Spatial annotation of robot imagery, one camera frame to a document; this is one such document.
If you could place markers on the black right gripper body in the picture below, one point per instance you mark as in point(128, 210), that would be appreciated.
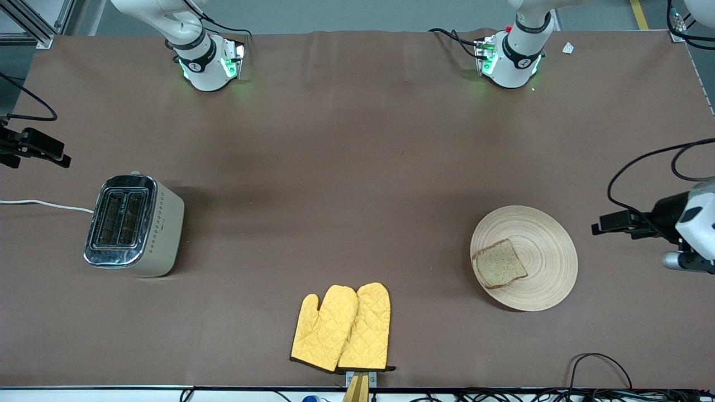
point(11, 142)

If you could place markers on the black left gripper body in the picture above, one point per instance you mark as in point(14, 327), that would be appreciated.
point(663, 214)

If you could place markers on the round wooden plate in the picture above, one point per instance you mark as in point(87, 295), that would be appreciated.
point(544, 251)

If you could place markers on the brown toast slice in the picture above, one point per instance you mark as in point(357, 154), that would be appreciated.
point(499, 265)

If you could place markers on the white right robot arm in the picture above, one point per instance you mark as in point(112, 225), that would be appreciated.
point(204, 67)

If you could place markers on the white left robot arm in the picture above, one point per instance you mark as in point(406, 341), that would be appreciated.
point(516, 67)

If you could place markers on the beige chrome toaster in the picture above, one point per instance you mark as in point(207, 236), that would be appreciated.
point(156, 229)

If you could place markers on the small white paper scrap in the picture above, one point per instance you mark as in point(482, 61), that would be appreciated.
point(568, 48)

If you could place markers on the brown table cover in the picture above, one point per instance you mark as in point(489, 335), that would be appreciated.
point(391, 139)

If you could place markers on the yellow quilted oven mitt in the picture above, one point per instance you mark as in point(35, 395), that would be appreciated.
point(321, 335)
point(371, 329)

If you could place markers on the small metal bracket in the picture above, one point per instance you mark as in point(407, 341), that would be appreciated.
point(372, 377)

